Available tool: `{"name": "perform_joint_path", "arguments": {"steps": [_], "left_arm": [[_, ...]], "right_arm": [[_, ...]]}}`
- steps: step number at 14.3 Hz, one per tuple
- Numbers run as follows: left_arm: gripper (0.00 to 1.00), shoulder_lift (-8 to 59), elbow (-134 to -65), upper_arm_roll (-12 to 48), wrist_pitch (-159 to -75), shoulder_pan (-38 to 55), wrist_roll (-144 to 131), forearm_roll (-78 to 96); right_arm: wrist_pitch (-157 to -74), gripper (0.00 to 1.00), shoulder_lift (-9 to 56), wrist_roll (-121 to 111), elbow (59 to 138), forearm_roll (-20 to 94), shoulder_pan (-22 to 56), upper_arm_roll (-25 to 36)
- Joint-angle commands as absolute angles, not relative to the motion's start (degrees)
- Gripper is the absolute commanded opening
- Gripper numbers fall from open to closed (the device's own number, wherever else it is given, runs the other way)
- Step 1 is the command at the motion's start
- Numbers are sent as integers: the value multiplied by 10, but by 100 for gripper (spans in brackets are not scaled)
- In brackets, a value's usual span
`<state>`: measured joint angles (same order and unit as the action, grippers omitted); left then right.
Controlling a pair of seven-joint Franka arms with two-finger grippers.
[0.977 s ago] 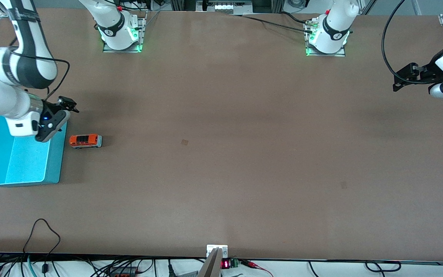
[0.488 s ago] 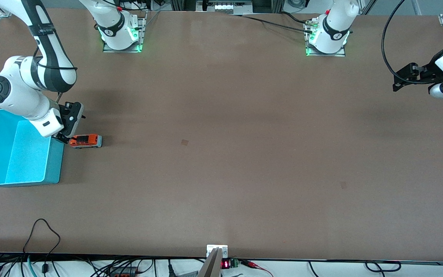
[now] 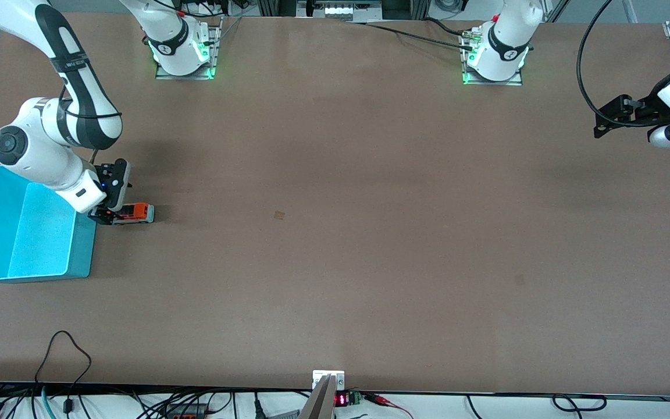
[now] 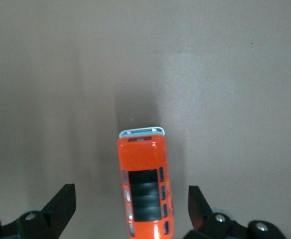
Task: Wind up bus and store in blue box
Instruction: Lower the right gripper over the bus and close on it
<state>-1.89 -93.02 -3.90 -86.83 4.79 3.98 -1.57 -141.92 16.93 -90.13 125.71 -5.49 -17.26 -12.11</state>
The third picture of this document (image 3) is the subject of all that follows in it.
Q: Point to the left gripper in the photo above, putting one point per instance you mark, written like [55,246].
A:
[651,105]

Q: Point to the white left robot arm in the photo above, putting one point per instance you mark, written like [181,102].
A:
[503,46]

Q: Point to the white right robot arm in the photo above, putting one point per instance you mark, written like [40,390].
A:
[79,87]

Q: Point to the grey metal camera bar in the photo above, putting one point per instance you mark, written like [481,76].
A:
[320,401]

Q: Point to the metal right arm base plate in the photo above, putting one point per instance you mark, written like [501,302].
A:
[210,64]

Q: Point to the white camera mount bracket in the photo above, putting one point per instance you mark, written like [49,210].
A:
[319,377]

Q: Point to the red and black clip lead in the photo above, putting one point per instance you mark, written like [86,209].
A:
[384,400]

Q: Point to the red digit display module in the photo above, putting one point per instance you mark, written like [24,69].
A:
[342,400]

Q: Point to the orange toy bus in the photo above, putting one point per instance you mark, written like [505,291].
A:
[136,213]

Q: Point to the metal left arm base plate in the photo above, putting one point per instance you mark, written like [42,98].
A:
[515,80]

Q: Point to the aluminium frame with light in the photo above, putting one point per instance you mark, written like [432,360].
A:
[346,10]

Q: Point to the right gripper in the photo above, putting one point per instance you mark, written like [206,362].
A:
[104,173]

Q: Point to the blue plastic box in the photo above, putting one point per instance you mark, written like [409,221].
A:
[32,244]

